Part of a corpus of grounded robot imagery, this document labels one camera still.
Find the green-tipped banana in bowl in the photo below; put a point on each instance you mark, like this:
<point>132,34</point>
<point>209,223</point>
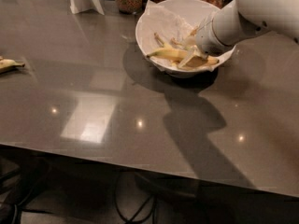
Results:
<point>180,44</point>

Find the small banana under others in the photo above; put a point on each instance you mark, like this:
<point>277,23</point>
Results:
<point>166,51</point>

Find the white bowl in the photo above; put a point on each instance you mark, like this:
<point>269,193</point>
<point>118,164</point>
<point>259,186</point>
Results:
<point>193,11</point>

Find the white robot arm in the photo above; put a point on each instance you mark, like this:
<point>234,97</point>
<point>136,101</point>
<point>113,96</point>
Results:
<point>220,31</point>

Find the long yellow banana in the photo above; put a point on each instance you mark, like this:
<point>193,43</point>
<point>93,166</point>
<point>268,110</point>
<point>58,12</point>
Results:
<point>183,58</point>

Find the banana on table left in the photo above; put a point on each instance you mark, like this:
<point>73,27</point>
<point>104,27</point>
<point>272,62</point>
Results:
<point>8,65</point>

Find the white paper towel liner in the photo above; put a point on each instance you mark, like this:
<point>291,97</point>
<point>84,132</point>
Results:
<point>167,24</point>

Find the dark stool base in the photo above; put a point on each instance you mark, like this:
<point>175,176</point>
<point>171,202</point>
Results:
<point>168,187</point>

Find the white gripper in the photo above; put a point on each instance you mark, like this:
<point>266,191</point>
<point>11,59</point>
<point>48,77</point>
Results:
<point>206,37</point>

